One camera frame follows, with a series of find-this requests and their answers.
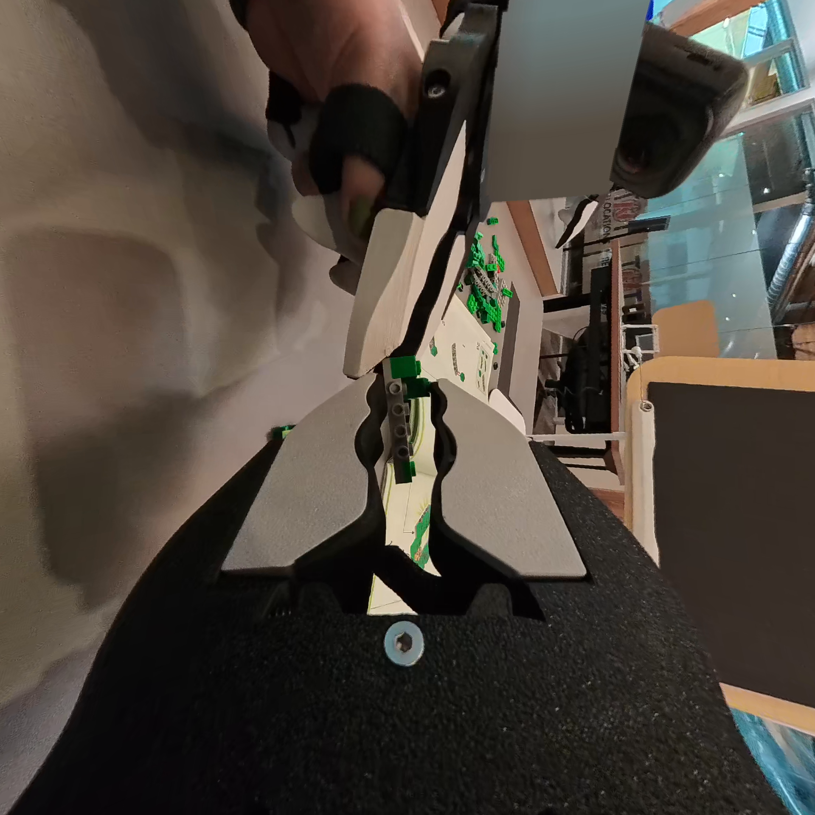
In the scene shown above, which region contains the white tray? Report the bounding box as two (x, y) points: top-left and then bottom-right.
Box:
(487, 388), (527, 441)

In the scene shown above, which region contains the brick instruction booklet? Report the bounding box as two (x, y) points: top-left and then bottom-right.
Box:
(368, 296), (510, 615)

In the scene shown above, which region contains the wooden chair black panel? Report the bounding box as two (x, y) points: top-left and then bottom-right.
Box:
(624, 357), (815, 733)

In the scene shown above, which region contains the grey desk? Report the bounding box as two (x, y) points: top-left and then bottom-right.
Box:
(0, 0), (561, 720)

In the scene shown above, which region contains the person's left hand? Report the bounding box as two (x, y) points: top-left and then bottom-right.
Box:
(245, 0), (426, 256)

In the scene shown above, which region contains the black office chair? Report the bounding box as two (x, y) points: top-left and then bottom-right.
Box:
(544, 337), (606, 434)

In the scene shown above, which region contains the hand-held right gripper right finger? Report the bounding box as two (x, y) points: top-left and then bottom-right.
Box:
(427, 379), (588, 615)

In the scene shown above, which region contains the pile of green grey bricks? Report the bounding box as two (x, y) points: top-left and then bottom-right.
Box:
(455, 216), (517, 332)

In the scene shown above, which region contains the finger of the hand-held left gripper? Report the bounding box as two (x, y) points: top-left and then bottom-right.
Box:
(343, 130), (472, 379)
(407, 216), (478, 357)

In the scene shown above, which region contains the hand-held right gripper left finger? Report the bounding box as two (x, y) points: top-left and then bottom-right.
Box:
(220, 373), (391, 615)

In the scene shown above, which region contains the silver flexible duct hose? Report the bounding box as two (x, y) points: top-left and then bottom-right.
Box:
(767, 169), (815, 306)

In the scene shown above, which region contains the green grey brick assembly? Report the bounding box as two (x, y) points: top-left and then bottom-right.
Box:
(382, 357), (434, 485)

